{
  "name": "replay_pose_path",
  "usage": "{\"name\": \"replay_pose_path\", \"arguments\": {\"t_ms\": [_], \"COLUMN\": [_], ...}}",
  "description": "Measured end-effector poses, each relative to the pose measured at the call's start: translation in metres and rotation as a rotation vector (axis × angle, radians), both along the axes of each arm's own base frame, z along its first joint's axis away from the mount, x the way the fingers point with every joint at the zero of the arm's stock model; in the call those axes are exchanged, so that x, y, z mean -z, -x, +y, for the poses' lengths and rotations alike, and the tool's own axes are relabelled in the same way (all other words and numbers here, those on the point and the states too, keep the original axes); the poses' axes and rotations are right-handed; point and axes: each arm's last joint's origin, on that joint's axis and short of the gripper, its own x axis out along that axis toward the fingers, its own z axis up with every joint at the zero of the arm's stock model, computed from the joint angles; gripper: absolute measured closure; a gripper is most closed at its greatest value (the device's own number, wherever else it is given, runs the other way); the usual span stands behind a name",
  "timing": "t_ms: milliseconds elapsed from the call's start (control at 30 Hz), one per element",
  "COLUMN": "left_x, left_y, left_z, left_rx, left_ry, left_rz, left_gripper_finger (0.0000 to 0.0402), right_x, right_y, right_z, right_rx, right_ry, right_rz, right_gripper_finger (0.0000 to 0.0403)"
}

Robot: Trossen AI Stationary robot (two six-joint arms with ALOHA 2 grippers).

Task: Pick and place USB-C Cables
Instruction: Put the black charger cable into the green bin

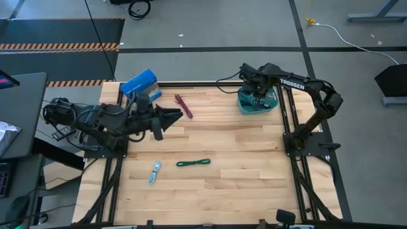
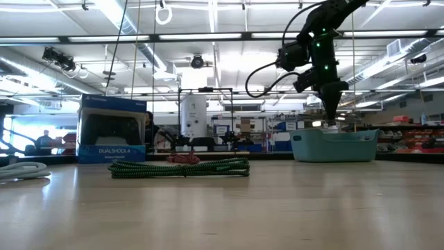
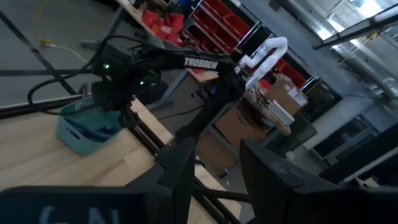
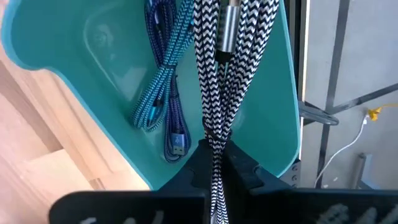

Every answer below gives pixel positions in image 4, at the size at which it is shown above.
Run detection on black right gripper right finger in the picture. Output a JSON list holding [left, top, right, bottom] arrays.
[[223, 140, 293, 200]]

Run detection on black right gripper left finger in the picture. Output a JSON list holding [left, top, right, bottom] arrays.
[[158, 139, 214, 200]]

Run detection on purple braided USB cable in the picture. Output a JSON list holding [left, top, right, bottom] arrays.
[[144, 0, 190, 164]]

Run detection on teal-blue braided USB cable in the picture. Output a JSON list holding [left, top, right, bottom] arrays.
[[129, 0, 195, 131]]

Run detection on black-white braided USB cable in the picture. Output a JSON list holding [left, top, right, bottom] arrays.
[[192, 0, 280, 224]]

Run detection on grey metal desk leg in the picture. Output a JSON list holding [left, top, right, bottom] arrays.
[[350, 152, 376, 190]]

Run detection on teal plastic bin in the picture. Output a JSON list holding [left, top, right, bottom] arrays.
[[0, 0, 301, 191]]

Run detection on white floor cable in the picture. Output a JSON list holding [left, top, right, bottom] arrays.
[[313, 116, 369, 189]]

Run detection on yellow plug with cord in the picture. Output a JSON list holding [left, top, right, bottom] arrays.
[[368, 103, 398, 122]]

